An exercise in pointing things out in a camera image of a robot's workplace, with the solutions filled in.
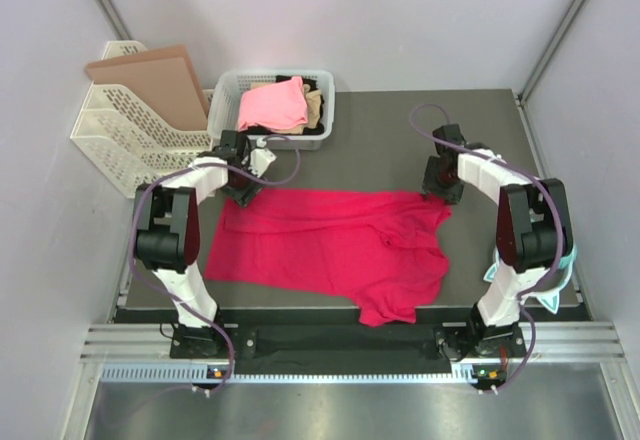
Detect red t shirt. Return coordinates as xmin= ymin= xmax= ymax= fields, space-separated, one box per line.
xmin=204 ymin=188 xmax=452 ymax=327

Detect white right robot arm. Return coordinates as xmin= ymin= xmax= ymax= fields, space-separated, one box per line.
xmin=422 ymin=124 xmax=573 ymax=356

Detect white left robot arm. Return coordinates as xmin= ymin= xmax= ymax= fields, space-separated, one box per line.
xmin=130 ymin=130 xmax=276 ymax=357

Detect white plastic laundry basket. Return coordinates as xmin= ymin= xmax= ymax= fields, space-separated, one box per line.
xmin=207 ymin=68 xmax=336 ymax=150

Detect light pink t shirt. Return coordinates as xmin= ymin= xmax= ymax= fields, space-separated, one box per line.
xmin=237 ymin=76 xmax=308 ymax=131

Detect tan t shirt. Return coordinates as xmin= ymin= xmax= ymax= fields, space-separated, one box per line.
xmin=246 ymin=83 xmax=324 ymax=135

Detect brown cardboard folder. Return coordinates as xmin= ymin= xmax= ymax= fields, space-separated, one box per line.
xmin=85 ymin=44 xmax=209 ymax=131

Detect cream mesh file organizer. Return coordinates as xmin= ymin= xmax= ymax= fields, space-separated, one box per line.
xmin=70 ymin=41 xmax=212 ymax=198

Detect teal cat ear headphones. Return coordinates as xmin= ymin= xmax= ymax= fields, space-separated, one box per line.
xmin=482 ymin=244 xmax=579 ymax=317

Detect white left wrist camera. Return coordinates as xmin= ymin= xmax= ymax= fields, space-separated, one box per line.
xmin=249 ymin=137 xmax=276 ymax=178

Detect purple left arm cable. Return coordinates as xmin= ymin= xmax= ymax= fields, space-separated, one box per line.
xmin=127 ymin=132 xmax=303 ymax=391

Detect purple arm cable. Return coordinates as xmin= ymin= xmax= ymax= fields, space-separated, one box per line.
xmin=127 ymin=132 xmax=303 ymax=391
xmin=409 ymin=103 xmax=564 ymax=391

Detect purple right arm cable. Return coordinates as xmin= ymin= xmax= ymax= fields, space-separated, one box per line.
xmin=409 ymin=103 xmax=564 ymax=391

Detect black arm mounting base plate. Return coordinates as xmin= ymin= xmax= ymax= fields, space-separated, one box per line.
xmin=169 ymin=308 xmax=525 ymax=376

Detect white slotted cable duct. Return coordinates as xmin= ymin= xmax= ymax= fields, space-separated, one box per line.
xmin=100 ymin=361 xmax=477 ymax=385

